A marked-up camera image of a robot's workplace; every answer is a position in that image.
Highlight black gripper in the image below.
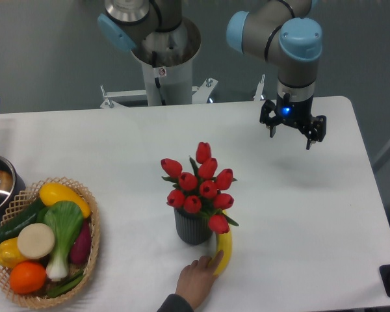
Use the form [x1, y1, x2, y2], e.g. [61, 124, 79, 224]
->
[259, 93, 327, 150]

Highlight red tulip bouquet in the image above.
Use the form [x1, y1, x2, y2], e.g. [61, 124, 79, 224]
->
[160, 142, 239, 235]

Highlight yellow banana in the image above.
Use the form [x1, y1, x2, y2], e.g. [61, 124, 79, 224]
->
[208, 209, 233, 277]

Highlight dark grey ribbed vase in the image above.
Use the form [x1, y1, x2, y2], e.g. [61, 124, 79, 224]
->
[174, 209, 213, 246]

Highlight grey sleeved forearm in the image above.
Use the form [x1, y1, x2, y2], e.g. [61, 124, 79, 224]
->
[157, 294, 194, 312]

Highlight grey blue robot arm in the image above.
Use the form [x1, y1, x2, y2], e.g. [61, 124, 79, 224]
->
[97, 1, 326, 144]

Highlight person's hand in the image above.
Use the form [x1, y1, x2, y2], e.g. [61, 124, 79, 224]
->
[175, 250, 224, 310]

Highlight green bok choy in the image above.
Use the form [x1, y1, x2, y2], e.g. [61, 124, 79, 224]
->
[44, 201, 84, 281]

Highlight purple sweet potato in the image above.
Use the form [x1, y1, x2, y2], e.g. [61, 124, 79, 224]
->
[69, 221, 92, 265]

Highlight yellow squash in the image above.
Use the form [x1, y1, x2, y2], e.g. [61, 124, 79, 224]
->
[39, 183, 91, 218]

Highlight woven wicker basket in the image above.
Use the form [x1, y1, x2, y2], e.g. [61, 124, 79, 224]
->
[0, 177, 100, 309]

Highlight beige round disc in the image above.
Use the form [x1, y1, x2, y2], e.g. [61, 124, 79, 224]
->
[17, 223, 55, 259]

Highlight green bean pods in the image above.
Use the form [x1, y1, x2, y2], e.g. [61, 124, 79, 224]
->
[46, 271, 84, 298]

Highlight dark green cucumber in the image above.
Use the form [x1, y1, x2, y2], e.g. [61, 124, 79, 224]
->
[0, 198, 45, 244]

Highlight orange fruit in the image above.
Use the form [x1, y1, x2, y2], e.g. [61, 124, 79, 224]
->
[9, 261, 46, 294]

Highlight yellow bell pepper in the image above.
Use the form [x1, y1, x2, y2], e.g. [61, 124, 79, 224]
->
[0, 237, 28, 268]

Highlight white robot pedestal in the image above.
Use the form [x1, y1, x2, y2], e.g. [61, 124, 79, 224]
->
[97, 14, 218, 106]

